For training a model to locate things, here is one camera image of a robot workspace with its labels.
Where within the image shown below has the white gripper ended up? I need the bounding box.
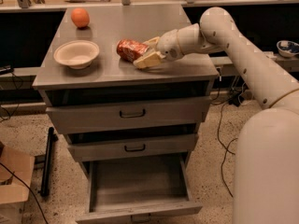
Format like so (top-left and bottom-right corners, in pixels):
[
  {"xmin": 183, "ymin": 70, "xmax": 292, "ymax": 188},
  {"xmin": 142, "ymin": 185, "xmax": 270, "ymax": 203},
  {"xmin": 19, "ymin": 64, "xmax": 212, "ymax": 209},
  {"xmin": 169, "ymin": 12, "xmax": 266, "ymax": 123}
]
[{"xmin": 133, "ymin": 30, "xmax": 183, "ymax": 69}]

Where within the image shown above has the red coke can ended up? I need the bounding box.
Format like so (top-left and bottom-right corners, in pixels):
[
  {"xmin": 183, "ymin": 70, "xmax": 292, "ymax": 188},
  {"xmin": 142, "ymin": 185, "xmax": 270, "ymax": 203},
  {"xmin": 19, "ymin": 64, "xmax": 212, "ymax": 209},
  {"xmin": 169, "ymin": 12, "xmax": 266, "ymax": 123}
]
[{"xmin": 116, "ymin": 39, "xmax": 149, "ymax": 63}]

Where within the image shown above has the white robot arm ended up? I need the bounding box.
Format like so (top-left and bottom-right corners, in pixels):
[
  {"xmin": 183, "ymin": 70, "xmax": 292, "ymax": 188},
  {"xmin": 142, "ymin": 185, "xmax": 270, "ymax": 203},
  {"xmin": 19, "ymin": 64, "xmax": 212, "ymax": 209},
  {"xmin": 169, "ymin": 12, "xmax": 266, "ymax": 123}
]
[{"xmin": 134, "ymin": 7, "xmax": 299, "ymax": 224}]

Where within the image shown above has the grey top drawer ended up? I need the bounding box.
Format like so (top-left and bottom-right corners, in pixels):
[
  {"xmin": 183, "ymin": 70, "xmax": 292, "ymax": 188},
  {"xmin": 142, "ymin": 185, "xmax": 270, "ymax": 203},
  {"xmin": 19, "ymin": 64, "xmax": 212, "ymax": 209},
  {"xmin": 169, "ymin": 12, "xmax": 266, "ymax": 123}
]
[{"xmin": 46, "ymin": 96, "xmax": 210, "ymax": 134}]

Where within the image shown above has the grey drawer cabinet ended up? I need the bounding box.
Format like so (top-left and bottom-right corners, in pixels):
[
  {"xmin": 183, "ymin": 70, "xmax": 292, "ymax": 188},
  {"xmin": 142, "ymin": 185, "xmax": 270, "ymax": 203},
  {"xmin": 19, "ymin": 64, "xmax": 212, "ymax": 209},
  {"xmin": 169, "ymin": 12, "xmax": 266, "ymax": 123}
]
[{"xmin": 32, "ymin": 4, "xmax": 220, "ymax": 170}]

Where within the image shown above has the grey middle drawer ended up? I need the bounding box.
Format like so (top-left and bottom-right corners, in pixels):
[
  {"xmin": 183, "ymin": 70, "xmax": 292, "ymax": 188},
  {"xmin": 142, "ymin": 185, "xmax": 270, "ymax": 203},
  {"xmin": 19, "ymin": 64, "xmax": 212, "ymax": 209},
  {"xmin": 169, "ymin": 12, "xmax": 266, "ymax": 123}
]
[{"xmin": 68, "ymin": 134, "xmax": 198, "ymax": 161}]

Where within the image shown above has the grey open bottom drawer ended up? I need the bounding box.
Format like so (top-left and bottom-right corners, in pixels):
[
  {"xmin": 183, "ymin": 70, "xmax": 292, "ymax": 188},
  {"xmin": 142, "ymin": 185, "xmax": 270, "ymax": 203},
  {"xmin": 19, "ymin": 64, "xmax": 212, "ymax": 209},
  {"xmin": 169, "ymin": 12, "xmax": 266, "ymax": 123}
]
[{"xmin": 76, "ymin": 154, "xmax": 202, "ymax": 224}]

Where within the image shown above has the beige paper bowl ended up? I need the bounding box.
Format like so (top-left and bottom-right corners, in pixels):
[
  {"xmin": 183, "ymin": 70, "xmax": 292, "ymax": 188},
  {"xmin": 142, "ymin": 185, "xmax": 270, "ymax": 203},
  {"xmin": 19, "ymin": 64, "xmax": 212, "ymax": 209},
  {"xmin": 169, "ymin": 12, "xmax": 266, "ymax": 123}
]
[{"xmin": 53, "ymin": 40, "xmax": 100, "ymax": 69}]

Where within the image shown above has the orange fruit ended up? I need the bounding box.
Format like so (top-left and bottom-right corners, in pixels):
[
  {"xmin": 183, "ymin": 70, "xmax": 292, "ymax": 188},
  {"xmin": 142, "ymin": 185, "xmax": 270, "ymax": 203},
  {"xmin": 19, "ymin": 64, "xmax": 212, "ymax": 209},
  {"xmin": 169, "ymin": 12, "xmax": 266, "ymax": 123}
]
[{"xmin": 71, "ymin": 7, "xmax": 90, "ymax": 28}]

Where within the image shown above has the blue white bowl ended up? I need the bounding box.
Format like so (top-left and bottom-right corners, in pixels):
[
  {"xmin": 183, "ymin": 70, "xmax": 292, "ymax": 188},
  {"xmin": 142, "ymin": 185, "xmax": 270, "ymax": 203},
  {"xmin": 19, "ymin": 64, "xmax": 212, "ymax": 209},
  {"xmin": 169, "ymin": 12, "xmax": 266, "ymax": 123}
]
[{"xmin": 277, "ymin": 40, "xmax": 299, "ymax": 58}]

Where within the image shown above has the black bar on floor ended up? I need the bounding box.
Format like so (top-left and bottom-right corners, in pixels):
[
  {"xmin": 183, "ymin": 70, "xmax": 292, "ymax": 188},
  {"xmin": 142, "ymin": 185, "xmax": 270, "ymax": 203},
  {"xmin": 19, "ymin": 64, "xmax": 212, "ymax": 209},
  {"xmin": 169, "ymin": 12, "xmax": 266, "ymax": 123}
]
[{"xmin": 40, "ymin": 127, "xmax": 54, "ymax": 197}]

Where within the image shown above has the cardboard box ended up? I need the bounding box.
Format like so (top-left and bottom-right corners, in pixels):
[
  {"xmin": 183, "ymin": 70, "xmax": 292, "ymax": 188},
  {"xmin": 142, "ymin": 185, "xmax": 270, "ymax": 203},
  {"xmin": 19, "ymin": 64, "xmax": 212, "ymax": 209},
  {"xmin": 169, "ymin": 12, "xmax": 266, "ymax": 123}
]
[{"xmin": 0, "ymin": 144, "xmax": 35, "ymax": 204}]

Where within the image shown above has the black cable on floor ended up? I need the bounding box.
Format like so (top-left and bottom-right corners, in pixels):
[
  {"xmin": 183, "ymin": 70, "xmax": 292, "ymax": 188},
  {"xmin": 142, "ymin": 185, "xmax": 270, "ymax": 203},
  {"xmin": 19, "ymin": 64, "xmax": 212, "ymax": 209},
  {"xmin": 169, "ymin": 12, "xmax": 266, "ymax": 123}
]
[{"xmin": 216, "ymin": 101, "xmax": 239, "ymax": 199}]

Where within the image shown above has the black cable over box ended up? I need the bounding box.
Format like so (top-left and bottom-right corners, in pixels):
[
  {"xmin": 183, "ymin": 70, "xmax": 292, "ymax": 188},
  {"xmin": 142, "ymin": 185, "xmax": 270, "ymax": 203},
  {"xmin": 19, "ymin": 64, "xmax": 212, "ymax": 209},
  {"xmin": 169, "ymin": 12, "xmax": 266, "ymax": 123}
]
[{"xmin": 0, "ymin": 161, "xmax": 50, "ymax": 224}]

